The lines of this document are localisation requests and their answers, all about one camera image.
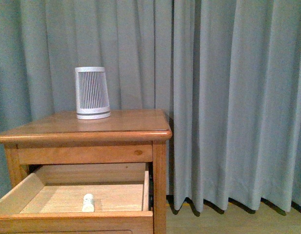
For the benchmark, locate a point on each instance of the white medicine bottle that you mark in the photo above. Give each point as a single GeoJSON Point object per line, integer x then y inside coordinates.
{"type": "Point", "coordinates": [88, 203]}

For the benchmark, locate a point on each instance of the wooden drawer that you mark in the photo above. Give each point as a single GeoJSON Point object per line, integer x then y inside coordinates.
{"type": "Point", "coordinates": [50, 200]}

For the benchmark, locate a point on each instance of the white cylindrical air purifier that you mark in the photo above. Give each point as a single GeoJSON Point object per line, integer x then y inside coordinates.
{"type": "Point", "coordinates": [92, 101]}

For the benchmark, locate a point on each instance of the grey curtain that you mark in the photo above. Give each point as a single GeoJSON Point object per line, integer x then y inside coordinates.
{"type": "Point", "coordinates": [226, 72]}

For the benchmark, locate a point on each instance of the wooden nightstand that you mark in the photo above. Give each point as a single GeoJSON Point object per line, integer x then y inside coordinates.
{"type": "Point", "coordinates": [127, 136]}

